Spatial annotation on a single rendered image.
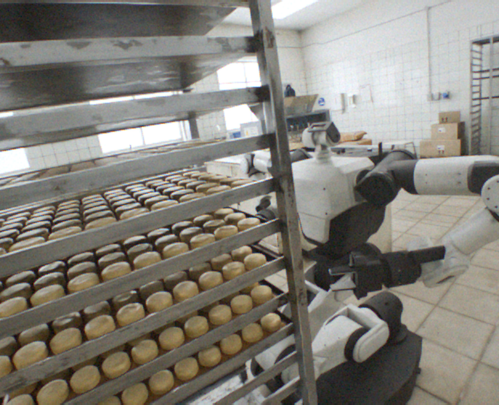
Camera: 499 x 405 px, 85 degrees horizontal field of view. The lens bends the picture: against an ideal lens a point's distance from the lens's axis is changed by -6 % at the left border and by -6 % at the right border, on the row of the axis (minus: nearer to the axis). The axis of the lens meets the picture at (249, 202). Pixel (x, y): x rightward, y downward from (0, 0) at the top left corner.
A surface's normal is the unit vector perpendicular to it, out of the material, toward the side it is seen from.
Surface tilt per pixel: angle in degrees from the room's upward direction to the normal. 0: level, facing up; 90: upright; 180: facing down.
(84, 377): 0
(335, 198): 85
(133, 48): 90
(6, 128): 90
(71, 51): 90
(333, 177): 61
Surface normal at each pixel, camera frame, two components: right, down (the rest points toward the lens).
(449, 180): -0.82, 0.15
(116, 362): -0.15, -0.95
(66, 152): 0.61, 0.12
